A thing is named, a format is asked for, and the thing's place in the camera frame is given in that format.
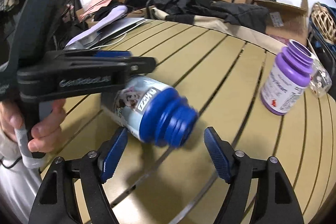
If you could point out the clear crumpled plastic bottle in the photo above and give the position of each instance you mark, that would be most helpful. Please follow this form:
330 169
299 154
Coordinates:
320 81

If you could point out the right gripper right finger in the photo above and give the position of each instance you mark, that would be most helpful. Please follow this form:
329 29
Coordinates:
275 200

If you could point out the blue pill bottle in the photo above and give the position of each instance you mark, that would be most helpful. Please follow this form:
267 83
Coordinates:
151 111

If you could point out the pink bag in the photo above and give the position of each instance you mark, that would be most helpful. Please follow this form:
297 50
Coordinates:
91 7

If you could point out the purple pill bottle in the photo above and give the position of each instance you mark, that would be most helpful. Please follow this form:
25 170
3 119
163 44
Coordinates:
288 78

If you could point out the large cardboard box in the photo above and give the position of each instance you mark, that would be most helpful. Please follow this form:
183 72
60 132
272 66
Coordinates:
286 22

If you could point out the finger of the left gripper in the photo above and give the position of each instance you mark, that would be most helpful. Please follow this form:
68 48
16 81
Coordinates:
91 55
62 79

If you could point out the purple handheld device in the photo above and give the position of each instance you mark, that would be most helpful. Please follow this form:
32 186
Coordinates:
115 14

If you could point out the person's left hand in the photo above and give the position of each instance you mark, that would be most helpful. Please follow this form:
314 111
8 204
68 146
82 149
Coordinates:
47 134

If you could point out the woven rattan ball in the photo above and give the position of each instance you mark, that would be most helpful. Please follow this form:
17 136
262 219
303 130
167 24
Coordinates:
324 22

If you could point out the beige fabric cover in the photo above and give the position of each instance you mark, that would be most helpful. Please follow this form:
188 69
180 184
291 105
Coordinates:
262 40

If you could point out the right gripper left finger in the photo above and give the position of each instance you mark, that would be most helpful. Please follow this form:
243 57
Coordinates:
56 198

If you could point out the blue cloth bag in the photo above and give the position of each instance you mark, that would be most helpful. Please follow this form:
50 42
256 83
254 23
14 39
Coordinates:
327 48

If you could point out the silver laptop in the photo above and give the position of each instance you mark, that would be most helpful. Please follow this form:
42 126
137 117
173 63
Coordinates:
117 29

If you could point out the black jacket pile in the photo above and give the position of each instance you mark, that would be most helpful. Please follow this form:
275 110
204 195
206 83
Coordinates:
239 14

